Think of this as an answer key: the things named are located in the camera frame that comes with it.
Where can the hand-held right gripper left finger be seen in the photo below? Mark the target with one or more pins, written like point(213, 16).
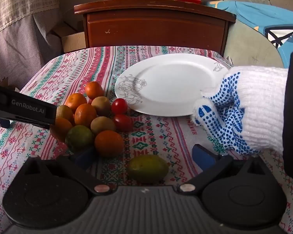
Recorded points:
point(84, 157)

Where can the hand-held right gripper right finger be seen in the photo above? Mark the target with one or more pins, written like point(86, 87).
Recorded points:
point(202, 158)

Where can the green citrus fruit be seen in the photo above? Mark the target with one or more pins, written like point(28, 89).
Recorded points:
point(79, 137)
point(147, 168)

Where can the orange mandarin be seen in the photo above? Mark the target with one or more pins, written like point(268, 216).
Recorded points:
point(74, 101)
point(85, 114)
point(109, 143)
point(94, 90)
point(62, 130)

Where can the brown kiwi fruit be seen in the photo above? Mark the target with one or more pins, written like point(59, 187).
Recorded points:
point(101, 105)
point(102, 125)
point(64, 113)

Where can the red cherry tomato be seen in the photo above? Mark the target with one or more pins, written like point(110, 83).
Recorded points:
point(122, 122)
point(119, 106)

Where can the white plate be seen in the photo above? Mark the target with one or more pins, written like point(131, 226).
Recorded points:
point(171, 82)

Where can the person's right hand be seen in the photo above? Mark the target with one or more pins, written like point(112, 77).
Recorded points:
point(254, 107)

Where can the patterned tablecloth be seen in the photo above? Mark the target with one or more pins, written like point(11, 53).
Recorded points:
point(161, 131)

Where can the checked fabric cover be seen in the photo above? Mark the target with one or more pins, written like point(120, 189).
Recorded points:
point(19, 29)

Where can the open cardboard box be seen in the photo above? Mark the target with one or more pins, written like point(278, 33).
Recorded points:
point(73, 42)

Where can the grey-green bed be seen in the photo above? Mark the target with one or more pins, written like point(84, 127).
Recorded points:
point(249, 43)

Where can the brown wooden nightstand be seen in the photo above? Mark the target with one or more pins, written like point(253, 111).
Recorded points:
point(156, 29)

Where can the blue printed blanket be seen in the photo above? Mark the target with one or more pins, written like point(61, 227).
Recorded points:
point(254, 12)

